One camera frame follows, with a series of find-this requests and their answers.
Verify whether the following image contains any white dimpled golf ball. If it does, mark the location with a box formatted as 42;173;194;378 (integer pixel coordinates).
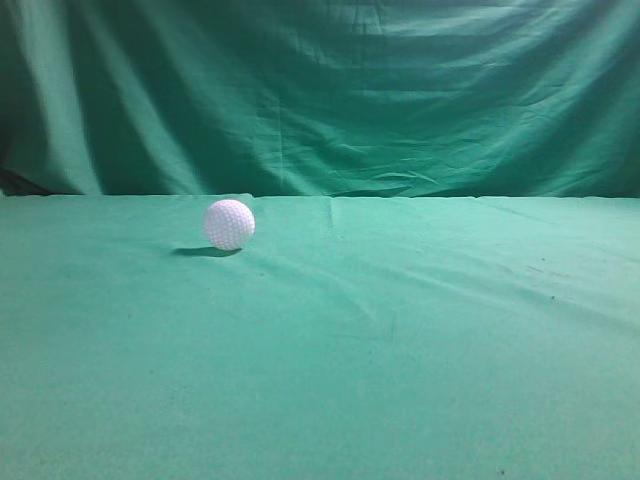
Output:
204;199;256;251

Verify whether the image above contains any green table cloth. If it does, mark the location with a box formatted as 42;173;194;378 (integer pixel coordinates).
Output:
1;196;639;479

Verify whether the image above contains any green backdrop cloth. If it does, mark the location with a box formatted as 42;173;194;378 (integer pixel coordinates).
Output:
1;1;639;198

